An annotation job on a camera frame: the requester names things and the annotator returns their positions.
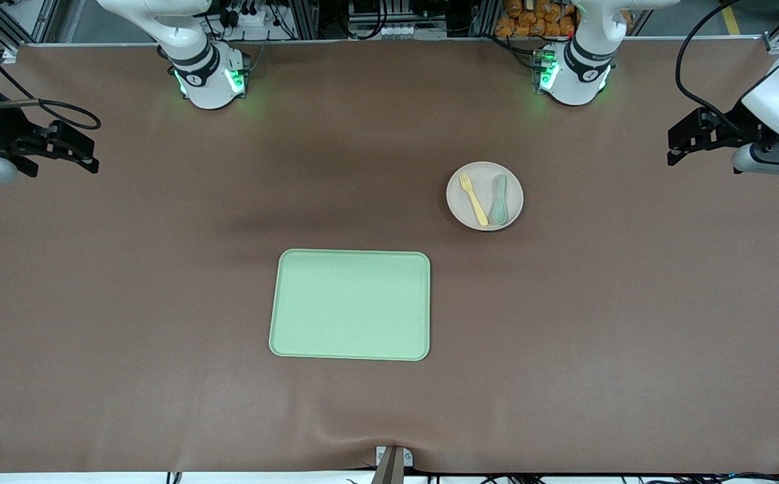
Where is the grey-green plastic spoon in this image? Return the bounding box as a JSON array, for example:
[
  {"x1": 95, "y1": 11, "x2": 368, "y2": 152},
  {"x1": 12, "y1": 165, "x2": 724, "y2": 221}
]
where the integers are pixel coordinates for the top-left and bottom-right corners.
[{"x1": 490, "y1": 174, "x2": 509, "y2": 226}]

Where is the yellow plastic fork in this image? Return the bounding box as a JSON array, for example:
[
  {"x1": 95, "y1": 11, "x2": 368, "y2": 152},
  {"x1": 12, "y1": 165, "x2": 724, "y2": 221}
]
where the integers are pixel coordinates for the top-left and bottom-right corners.
[{"x1": 458, "y1": 172, "x2": 490, "y2": 227}]

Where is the beige round plate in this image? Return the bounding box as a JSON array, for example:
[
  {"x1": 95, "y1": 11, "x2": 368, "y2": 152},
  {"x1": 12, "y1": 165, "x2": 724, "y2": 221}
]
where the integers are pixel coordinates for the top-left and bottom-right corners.
[{"x1": 446, "y1": 161, "x2": 524, "y2": 232}]

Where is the brown table cover sheet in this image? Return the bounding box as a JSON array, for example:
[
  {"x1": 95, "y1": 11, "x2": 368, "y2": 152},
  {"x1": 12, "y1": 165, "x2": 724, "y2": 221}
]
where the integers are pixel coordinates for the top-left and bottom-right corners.
[{"x1": 0, "y1": 37, "x2": 779, "y2": 475}]

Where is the orange round food pile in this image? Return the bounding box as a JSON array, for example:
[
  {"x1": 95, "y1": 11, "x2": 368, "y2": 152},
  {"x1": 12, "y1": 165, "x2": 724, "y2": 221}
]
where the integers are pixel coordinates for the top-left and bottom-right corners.
[{"x1": 495, "y1": 0, "x2": 578, "y2": 38}]

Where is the white power strip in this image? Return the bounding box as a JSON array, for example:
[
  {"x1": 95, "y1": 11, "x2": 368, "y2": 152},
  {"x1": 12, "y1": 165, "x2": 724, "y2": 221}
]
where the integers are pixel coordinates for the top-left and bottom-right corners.
[{"x1": 227, "y1": 5, "x2": 271, "y2": 28}]

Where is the light green rectangular tray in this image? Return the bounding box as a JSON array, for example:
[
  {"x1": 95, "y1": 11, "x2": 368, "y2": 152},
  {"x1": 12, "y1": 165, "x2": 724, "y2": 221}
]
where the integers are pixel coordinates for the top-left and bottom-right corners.
[{"x1": 268, "y1": 249, "x2": 432, "y2": 362}]

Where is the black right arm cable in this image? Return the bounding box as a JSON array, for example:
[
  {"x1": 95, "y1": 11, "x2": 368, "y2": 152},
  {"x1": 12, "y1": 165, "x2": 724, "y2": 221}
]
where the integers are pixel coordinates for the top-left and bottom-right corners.
[{"x1": 0, "y1": 17, "x2": 102, "y2": 130}]

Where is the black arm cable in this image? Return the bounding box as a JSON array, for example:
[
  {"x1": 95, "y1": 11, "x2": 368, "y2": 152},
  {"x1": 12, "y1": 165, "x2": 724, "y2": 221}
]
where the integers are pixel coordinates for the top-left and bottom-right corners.
[
  {"x1": 674, "y1": 0, "x2": 766, "y2": 130},
  {"x1": 0, "y1": 17, "x2": 102, "y2": 130}
]

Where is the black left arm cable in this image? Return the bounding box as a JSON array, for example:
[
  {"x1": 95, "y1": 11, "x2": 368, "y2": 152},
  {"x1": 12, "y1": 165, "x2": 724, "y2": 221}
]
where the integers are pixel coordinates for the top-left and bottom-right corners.
[{"x1": 674, "y1": 0, "x2": 766, "y2": 130}]

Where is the metal table edge bracket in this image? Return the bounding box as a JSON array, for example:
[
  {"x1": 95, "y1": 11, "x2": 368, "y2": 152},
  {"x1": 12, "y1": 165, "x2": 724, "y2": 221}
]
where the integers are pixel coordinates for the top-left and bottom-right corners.
[{"x1": 372, "y1": 445, "x2": 414, "y2": 484}]

